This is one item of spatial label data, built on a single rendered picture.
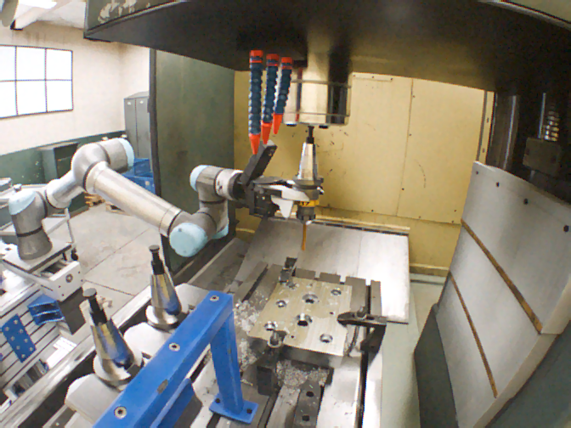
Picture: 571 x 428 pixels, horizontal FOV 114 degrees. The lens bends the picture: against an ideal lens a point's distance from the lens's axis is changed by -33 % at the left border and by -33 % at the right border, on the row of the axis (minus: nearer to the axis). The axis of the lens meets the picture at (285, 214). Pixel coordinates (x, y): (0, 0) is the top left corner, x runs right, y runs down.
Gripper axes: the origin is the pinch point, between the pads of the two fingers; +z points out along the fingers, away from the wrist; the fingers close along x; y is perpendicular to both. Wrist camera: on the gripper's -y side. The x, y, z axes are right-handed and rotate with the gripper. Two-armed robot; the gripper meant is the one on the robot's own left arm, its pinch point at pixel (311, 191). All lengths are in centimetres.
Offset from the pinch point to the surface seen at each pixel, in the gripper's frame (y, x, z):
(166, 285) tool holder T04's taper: 6.3, 33.1, -3.0
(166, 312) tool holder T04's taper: 10.2, 34.2, -2.8
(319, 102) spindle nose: -17.4, 7.4, 4.4
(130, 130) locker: 4, -211, -516
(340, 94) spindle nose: -19.1, 4.2, 6.6
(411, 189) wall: 19, -107, 7
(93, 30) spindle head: -25.6, 37.7, -8.2
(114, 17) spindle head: -26.2, 36.7, -4.7
